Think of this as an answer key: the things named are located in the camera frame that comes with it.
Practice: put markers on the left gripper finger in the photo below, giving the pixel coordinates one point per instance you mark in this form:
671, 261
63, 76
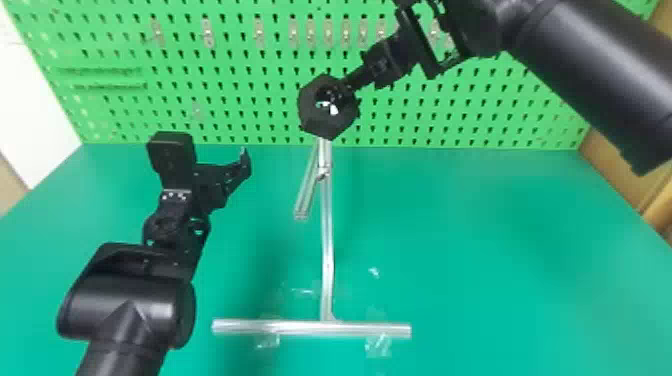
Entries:
240, 170

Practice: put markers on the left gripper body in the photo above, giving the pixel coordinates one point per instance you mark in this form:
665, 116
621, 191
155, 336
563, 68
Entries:
209, 188

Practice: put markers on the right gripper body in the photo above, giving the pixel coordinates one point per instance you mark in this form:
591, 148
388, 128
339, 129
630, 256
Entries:
387, 60

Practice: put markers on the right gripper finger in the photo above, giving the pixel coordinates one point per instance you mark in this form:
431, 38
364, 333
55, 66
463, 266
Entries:
358, 80

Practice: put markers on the black nut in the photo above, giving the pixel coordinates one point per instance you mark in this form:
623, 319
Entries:
321, 122

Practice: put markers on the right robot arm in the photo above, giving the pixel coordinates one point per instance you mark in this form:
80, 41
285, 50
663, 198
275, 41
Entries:
588, 58

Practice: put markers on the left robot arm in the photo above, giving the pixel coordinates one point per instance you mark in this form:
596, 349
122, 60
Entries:
128, 307

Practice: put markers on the metal stand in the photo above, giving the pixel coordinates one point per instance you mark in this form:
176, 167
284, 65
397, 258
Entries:
327, 252

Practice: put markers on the white panel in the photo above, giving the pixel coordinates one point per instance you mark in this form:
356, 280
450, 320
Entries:
31, 115

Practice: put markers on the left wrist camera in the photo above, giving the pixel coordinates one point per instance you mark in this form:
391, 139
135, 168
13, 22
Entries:
170, 157

